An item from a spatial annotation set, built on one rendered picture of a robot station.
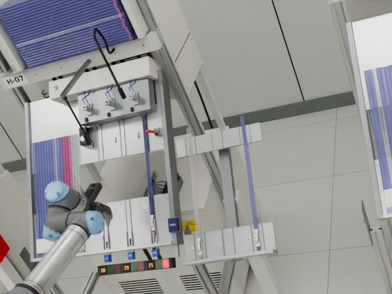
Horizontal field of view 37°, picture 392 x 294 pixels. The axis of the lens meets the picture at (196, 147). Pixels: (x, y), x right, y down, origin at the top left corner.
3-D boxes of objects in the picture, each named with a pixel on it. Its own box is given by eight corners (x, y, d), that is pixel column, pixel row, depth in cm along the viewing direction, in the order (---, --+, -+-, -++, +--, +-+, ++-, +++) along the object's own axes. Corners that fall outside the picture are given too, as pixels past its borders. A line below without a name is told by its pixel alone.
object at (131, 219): (176, 241, 232) (172, 241, 230) (39, 258, 257) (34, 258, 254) (171, 193, 236) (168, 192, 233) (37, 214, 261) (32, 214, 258)
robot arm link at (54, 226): (61, 236, 189) (68, 203, 193) (35, 237, 194) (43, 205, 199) (77, 242, 195) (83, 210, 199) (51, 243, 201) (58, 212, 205)
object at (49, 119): (170, 150, 242) (164, 148, 238) (39, 175, 267) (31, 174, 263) (163, 73, 249) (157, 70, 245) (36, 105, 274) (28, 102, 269)
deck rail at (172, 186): (184, 244, 234) (177, 244, 228) (179, 244, 234) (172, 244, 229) (167, 72, 249) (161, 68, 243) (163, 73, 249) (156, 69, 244)
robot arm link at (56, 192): (39, 202, 197) (45, 178, 200) (59, 213, 206) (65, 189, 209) (58, 202, 193) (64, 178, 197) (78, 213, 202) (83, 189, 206)
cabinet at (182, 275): (247, 303, 289) (203, 208, 258) (123, 312, 315) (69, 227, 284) (263, 213, 340) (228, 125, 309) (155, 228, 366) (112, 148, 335)
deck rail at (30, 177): (43, 261, 259) (34, 261, 254) (39, 261, 260) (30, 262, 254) (36, 105, 274) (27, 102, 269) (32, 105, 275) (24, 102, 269)
